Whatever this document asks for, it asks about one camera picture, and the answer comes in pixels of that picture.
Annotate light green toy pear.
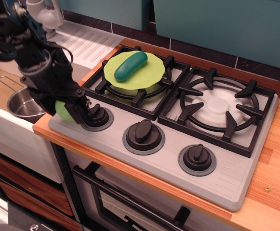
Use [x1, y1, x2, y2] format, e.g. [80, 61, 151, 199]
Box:
[55, 101, 74, 122]

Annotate grey toy stove top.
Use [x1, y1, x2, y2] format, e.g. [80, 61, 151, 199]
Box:
[48, 51, 279, 211]

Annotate white burner cap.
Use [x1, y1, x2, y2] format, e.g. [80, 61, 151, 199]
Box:
[107, 84, 166, 100]
[192, 87, 244, 128]

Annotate wood grain drawer front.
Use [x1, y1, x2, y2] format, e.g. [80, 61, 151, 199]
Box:
[0, 153, 74, 217]

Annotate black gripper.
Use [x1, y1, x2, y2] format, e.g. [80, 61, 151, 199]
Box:
[19, 54, 90, 124]

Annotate dark green toy cucumber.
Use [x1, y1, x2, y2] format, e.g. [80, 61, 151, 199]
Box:
[114, 51, 148, 82]

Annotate black right burner grate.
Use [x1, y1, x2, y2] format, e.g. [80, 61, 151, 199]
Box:
[158, 67, 277, 157]

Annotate white toy sink unit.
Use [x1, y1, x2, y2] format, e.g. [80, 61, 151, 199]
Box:
[0, 5, 126, 185]

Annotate white right burner cap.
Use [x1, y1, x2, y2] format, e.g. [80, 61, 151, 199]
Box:
[192, 87, 244, 128]

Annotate grey toy faucet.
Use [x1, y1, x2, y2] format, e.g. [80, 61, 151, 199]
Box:
[26, 0, 64, 39]

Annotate black right stove knob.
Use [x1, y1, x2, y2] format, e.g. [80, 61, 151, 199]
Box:
[178, 144, 217, 177]

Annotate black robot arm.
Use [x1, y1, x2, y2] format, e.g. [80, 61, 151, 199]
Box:
[0, 0, 92, 124]

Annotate black left stove knob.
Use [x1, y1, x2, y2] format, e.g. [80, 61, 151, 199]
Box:
[81, 104, 114, 132]

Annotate black left burner grate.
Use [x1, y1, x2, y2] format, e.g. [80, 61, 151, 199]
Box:
[82, 55, 190, 120]

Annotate black middle stove knob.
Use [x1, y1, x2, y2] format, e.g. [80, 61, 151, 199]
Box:
[122, 119, 165, 155]

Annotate small stainless steel pot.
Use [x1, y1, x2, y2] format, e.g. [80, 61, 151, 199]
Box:
[0, 76, 45, 124]

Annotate lime green plastic plate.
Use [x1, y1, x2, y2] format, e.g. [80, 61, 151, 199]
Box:
[104, 51, 165, 90]

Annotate black stove knob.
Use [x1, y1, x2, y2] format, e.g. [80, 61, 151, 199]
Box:
[178, 144, 217, 177]
[122, 119, 165, 155]
[81, 104, 114, 132]

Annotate white left burner cap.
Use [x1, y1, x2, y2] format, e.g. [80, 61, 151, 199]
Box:
[107, 84, 166, 100]

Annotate black burner grate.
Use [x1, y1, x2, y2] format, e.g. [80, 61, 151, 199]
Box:
[82, 55, 190, 120]
[158, 67, 277, 157]

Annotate black oven door handle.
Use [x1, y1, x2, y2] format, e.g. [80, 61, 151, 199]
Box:
[72, 166, 190, 231]

